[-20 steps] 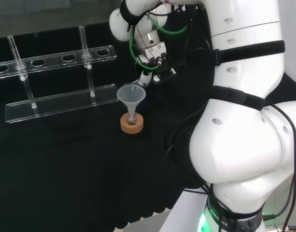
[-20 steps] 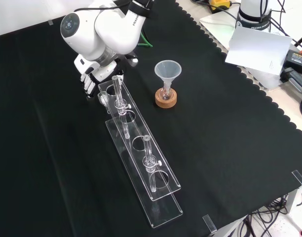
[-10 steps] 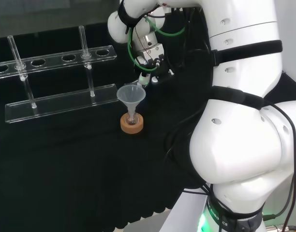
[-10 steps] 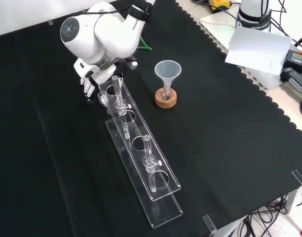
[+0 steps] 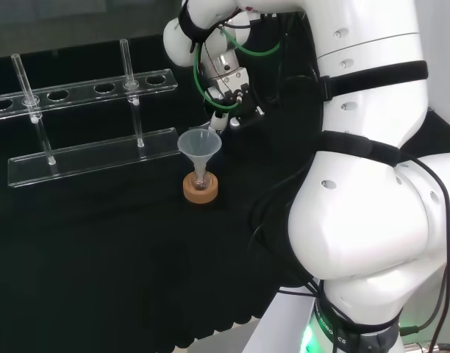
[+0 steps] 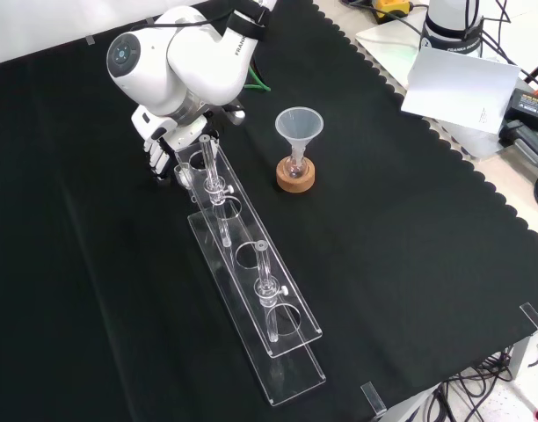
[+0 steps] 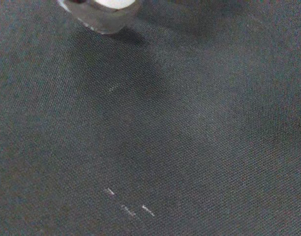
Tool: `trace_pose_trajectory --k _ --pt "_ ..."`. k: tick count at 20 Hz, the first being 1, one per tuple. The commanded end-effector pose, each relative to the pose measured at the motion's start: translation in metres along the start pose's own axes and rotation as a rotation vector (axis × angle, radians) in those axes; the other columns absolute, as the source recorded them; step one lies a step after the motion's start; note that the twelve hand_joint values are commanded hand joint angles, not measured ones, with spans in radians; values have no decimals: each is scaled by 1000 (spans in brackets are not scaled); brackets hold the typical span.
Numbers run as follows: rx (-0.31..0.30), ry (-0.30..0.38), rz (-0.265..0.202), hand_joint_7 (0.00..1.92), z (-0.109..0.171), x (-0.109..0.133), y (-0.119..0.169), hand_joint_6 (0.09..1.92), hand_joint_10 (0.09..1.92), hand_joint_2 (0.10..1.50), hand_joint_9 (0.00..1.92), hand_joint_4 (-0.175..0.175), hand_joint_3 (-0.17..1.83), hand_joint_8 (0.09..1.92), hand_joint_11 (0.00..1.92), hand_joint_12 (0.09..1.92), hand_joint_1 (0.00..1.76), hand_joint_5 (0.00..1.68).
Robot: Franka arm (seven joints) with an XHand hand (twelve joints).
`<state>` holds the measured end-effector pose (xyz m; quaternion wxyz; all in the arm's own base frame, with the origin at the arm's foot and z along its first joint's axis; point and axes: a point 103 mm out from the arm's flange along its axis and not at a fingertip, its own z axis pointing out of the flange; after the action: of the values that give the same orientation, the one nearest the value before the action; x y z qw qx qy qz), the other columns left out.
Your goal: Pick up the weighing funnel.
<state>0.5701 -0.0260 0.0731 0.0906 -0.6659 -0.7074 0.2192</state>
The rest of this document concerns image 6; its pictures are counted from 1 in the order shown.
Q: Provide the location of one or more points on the pale board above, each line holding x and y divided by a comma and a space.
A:
383, 39

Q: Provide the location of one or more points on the clear acrylic funnel stand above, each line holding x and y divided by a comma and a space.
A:
275, 387

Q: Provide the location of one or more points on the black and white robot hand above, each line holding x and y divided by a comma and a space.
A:
154, 127

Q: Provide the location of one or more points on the yellow stop button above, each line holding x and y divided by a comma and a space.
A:
394, 6

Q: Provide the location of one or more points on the grey tape piece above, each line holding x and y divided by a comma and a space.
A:
90, 40

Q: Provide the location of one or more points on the clear acrylic cloth clamp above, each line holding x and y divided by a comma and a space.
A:
532, 315
373, 397

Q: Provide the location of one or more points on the translucent plastic funnel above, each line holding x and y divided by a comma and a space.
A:
295, 132

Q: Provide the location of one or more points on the black bench cloth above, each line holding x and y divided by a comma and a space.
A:
405, 220

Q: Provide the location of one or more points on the white paper sheet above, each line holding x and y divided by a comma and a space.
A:
462, 88

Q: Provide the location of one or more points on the clear glass weighing funnel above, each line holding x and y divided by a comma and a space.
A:
183, 175

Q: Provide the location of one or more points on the small round-bottom glass flask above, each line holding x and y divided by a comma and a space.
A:
294, 169

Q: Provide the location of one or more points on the black power adapter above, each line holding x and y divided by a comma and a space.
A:
530, 105

